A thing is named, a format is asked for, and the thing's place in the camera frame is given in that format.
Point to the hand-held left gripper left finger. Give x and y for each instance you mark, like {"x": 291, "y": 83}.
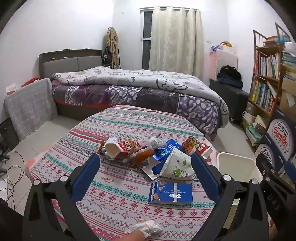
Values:
{"x": 89, "y": 170}

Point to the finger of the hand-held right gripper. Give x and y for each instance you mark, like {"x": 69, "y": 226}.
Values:
{"x": 291, "y": 170}
{"x": 263, "y": 166}

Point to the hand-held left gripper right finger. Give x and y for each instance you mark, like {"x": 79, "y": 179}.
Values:
{"x": 204, "y": 172}

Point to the white plastic bin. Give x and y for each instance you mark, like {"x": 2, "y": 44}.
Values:
{"x": 239, "y": 170}

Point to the brown orange peel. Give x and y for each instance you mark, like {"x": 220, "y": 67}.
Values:
{"x": 142, "y": 158}

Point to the person's right hand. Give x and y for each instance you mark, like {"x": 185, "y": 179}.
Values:
{"x": 273, "y": 233}

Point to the navy printed water box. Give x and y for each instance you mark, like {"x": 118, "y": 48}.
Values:
{"x": 270, "y": 155}
{"x": 283, "y": 134}

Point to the green floral paper cup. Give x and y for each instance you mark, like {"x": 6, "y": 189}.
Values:
{"x": 178, "y": 165}

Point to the red snack wrapper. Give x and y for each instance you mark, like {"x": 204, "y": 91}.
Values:
{"x": 196, "y": 144}

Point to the patterned knit-print tablecloth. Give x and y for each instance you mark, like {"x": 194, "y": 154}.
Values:
{"x": 115, "y": 197}

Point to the pile of books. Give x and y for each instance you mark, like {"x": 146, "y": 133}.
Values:
{"x": 253, "y": 129}

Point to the red instant noodle cup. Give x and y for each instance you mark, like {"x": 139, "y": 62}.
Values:
{"x": 122, "y": 149}

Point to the flat blue biscuit box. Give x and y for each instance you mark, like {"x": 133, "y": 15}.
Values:
{"x": 171, "y": 193}

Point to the blue foil wrapper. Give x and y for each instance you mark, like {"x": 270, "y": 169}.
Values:
{"x": 160, "y": 155}

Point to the torn white paper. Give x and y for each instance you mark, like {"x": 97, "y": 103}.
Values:
{"x": 151, "y": 170}

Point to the row of thick books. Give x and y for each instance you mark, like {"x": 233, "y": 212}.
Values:
{"x": 262, "y": 97}

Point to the black storage bench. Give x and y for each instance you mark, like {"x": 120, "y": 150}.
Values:
{"x": 231, "y": 102}

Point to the brown cardboard box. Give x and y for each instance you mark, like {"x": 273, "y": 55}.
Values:
{"x": 289, "y": 95}

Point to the person's bare leg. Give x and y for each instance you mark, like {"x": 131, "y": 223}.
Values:
{"x": 131, "y": 237}

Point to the crumpled white paper wrapper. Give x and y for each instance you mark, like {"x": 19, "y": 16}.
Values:
{"x": 145, "y": 228}

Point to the purple patterned quilt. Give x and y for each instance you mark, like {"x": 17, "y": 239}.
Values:
{"x": 129, "y": 97}

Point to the grey checked cloth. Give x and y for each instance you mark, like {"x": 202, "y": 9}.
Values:
{"x": 30, "y": 109}

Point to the wooden bookshelf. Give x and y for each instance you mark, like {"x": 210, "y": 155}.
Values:
{"x": 257, "y": 80}

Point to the black floor device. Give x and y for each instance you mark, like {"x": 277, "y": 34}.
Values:
{"x": 8, "y": 133}

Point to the bed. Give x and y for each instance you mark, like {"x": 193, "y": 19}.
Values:
{"x": 138, "y": 92}

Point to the dark clothes pile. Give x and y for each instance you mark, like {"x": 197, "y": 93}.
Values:
{"x": 230, "y": 75}

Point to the grey cat-print blanket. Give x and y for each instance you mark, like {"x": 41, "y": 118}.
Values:
{"x": 129, "y": 77}

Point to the row of thin books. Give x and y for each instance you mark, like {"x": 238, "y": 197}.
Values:
{"x": 268, "y": 64}

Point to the red cloth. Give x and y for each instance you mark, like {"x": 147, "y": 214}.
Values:
{"x": 30, "y": 81}

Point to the stack of papers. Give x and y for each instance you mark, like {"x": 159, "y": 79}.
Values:
{"x": 290, "y": 60}

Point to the pink and white cabinet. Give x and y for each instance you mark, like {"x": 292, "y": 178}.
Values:
{"x": 223, "y": 63}

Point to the grey padded headboard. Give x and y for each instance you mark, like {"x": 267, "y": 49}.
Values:
{"x": 69, "y": 61}

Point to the black hanging bag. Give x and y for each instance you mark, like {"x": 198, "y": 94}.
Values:
{"x": 106, "y": 56}

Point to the colourful toy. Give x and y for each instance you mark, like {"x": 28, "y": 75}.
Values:
{"x": 225, "y": 44}

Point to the cream lace curtain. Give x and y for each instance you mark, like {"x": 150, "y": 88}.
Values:
{"x": 175, "y": 39}

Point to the window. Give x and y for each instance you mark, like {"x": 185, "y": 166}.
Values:
{"x": 146, "y": 39}

